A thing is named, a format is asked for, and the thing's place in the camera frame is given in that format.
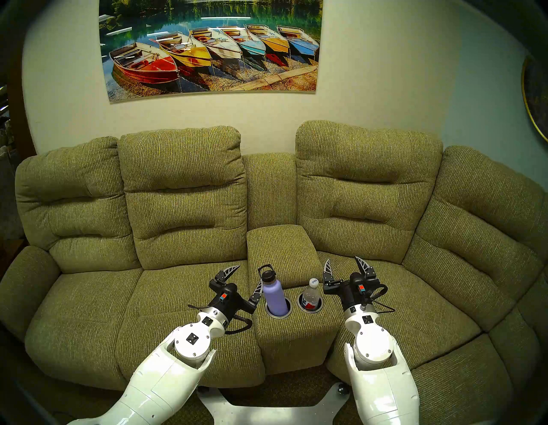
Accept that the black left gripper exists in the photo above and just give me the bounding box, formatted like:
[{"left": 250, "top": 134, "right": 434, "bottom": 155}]
[{"left": 208, "top": 266, "right": 263, "bottom": 322}]

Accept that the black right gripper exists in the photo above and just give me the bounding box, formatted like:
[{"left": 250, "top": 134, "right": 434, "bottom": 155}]
[{"left": 323, "top": 256, "right": 379, "bottom": 311}]

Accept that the purple insulated water bottle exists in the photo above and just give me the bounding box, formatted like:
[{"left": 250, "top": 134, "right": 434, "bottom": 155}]
[{"left": 258, "top": 264, "right": 289, "bottom": 317}]

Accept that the clear plastic soda bottle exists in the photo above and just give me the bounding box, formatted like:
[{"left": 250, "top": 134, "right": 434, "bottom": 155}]
[{"left": 302, "top": 278, "right": 322, "bottom": 310}]

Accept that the metal rimmed cup holder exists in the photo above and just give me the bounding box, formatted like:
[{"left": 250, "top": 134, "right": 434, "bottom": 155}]
[
  {"left": 296, "top": 293, "right": 324, "bottom": 314},
  {"left": 265, "top": 296, "right": 293, "bottom": 319}
]

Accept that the olive sofa console armrest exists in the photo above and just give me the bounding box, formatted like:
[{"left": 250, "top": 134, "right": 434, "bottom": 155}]
[{"left": 247, "top": 224, "right": 343, "bottom": 375}]

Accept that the olive green sectional sofa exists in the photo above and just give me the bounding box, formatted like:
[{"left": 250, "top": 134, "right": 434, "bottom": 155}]
[{"left": 0, "top": 120, "right": 548, "bottom": 425}]

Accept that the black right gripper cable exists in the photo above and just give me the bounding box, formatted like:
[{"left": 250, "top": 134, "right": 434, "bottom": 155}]
[{"left": 364, "top": 284, "right": 395, "bottom": 313}]

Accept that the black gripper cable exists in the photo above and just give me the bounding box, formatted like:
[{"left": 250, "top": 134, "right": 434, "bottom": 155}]
[
  {"left": 364, "top": 284, "right": 395, "bottom": 313},
  {"left": 188, "top": 304, "right": 253, "bottom": 335}
]

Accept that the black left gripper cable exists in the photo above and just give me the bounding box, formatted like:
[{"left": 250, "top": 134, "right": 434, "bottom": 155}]
[{"left": 188, "top": 304, "right": 253, "bottom": 335}]

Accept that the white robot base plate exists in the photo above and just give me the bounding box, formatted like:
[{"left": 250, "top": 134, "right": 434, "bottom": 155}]
[{"left": 197, "top": 383, "right": 351, "bottom": 425}]

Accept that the colourful rowboats wall picture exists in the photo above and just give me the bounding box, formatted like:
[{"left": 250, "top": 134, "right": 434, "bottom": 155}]
[{"left": 99, "top": 0, "right": 324, "bottom": 104}]

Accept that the round gold framed wall mirror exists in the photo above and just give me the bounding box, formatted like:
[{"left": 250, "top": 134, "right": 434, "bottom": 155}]
[{"left": 521, "top": 54, "right": 548, "bottom": 144}]

